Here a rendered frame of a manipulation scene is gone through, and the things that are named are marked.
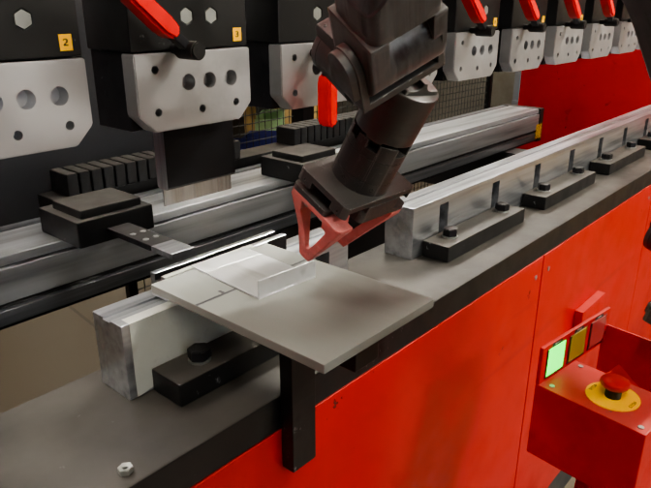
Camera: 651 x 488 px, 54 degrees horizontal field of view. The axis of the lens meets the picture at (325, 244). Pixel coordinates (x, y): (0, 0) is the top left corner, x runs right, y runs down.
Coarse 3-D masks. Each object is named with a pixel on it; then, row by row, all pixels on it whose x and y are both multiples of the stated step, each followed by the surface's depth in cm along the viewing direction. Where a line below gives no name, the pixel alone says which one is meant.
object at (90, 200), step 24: (96, 192) 96; (120, 192) 96; (48, 216) 91; (72, 216) 89; (96, 216) 89; (120, 216) 91; (144, 216) 94; (72, 240) 88; (96, 240) 89; (144, 240) 85; (168, 240) 85
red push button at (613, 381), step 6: (606, 378) 90; (612, 378) 90; (618, 378) 90; (624, 378) 90; (606, 384) 89; (612, 384) 88; (618, 384) 88; (624, 384) 88; (630, 384) 89; (606, 390) 90; (612, 390) 88; (618, 390) 88; (624, 390) 88; (606, 396) 90; (612, 396) 89; (618, 396) 89
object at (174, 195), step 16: (192, 128) 73; (208, 128) 75; (224, 128) 77; (160, 144) 71; (176, 144) 72; (192, 144) 74; (208, 144) 76; (224, 144) 77; (160, 160) 72; (176, 160) 73; (192, 160) 74; (208, 160) 76; (224, 160) 78; (160, 176) 73; (176, 176) 73; (192, 176) 75; (208, 176) 77; (224, 176) 80; (176, 192) 75; (192, 192) 76; (208, 192) 78
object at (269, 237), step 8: (264, 232) 89; (272, 232) 90; (240, 240) 86; (248, 240) 86; (256, 240) 88; (264, 240) 86; (272, 240) 87; (280, 240) 88; (224, 248) 84; (232, 248) 85; (200, 256) 81; (208, 256) 82; (216, 256) 83; (176, 264) 78; (184, 264) 79; (152, 272) 76; (160, 272) 77; (168, 272) 77; (152, 280) 77; (160, 280) 76; (160, 296) 76
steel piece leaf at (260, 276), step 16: (256, 256) 81; (208, 272) 76; (224, 272) 76; (240, 272) 76; (256, 272) 76; (272, 272) 76; (288, 272) 71; (304, 272) 73; (240, 288) 72; (256, 288) 72; (272, 288) 70; (288, 288) 72
